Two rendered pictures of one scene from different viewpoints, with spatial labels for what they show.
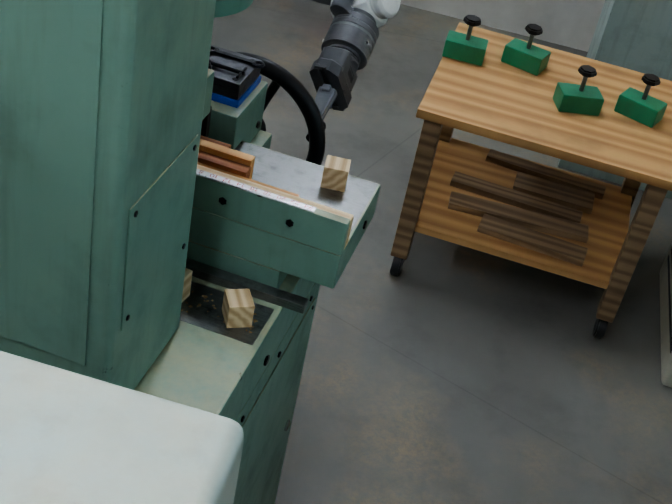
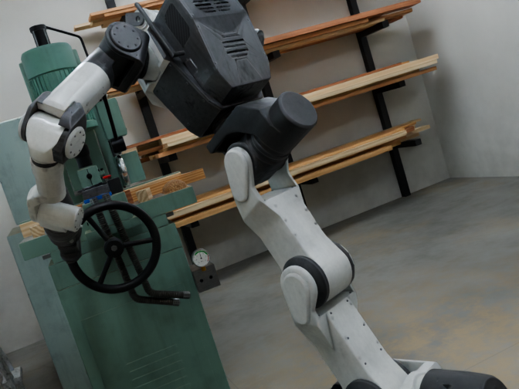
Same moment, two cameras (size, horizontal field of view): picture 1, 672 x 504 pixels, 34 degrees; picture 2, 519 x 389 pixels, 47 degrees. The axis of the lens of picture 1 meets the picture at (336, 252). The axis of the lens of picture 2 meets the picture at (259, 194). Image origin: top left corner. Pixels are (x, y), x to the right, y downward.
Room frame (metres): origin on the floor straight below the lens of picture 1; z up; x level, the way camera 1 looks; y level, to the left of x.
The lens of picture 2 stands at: (3.53, -0.14, 1.05)
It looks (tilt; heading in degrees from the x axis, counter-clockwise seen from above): 7 degrees down; 155
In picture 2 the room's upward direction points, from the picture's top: 17 degrees counter-clockwise
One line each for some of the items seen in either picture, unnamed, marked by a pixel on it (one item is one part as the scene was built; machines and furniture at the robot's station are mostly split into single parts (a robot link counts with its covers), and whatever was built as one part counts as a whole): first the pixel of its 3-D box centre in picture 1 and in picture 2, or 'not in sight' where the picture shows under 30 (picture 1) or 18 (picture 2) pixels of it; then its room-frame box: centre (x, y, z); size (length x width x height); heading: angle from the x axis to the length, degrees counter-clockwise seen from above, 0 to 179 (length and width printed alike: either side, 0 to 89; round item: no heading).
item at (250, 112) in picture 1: (209, 110); (106, 210); (1.53, 0.24, 0.91); 0.15 x 0.14 x 0.09; 79
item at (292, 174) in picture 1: (184, 159); (110, 221); (1.45, 0.26, 0.87); 0.61 x 0.30 x 0.06; 79
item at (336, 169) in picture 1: (335, 173); (37, 231); (1.42, 0.02, 0.92); 0.04 x 0.04 x 0.04; 89
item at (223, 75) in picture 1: (211, 68); (101, 188); (1.53, 0.25, 0.99); 0.13 x 0.11 x 0.06; 79
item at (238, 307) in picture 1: (238, 308); not in sight; (1.18, 0.12, 0.82); 0.04 x 0.04 x 0.04; 22
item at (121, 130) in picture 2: not in sight; (111, 119); (1.15, 0.45, 1.22); 0.09 x 0.08 x 0.15; 169
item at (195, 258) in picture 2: not in sight; (201, 259); (1.59, 0.48, 0.65); 0.06 x 0.04 x 0.08; 79
